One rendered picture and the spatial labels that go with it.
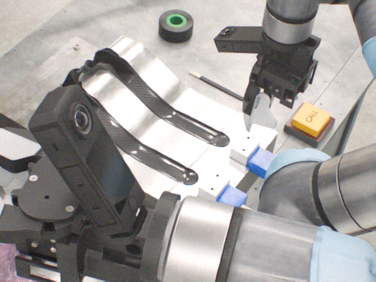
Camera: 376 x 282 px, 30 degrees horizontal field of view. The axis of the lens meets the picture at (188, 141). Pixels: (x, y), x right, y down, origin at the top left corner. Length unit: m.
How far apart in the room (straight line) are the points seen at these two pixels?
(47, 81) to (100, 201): 0.97
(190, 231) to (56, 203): 0.10
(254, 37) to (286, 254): 0.63
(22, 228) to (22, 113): 0.90
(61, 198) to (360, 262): 0.22
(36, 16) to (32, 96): 1.52
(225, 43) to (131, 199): 0.63
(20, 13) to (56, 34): 1.32
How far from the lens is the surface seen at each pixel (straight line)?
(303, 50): 1.05
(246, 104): 1.13
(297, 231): 0.52
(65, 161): 0.49
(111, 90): 1.34
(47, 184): 0.54
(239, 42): 1.10
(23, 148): 0.58
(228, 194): 1.23
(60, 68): 1.49
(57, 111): 0.48
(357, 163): 0.62
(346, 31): 1.74
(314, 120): 1.46
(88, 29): 1.66
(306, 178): 0.65
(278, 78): 1.09
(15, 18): 2.95
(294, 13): 1.00
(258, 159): 1.28
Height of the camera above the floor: 1.90
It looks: 50 degrees down
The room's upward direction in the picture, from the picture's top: 6 degrees clockwise
